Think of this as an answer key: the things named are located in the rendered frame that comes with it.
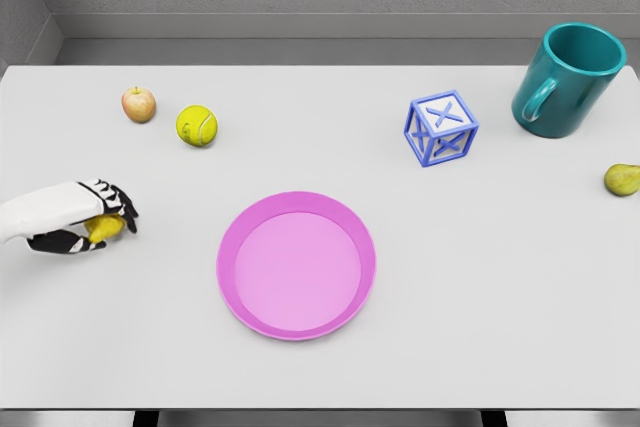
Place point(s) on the pink round plate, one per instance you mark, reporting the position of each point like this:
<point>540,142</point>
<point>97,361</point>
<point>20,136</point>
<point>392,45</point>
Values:
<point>296,267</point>

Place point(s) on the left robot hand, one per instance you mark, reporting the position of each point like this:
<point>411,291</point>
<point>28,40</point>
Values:
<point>70,202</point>

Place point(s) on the teal mug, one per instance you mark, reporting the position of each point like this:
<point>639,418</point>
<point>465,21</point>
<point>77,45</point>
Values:
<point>565,82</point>

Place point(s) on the yellow tennis ball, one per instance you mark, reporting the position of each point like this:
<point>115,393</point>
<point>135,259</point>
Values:
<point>196,126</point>

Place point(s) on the blue white letter cube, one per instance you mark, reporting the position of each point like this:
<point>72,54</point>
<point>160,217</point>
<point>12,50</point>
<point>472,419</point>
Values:
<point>440,128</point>

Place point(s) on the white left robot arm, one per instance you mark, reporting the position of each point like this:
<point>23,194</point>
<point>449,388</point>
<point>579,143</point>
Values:
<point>9,221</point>

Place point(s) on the green-yellow pear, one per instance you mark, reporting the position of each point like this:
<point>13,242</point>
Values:
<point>622,179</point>

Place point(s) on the red-yellow apple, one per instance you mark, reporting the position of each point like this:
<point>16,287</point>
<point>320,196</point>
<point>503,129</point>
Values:
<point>138,104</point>

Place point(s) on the yellow lemon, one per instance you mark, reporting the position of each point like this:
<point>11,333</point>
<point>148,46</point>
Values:
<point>105,227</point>

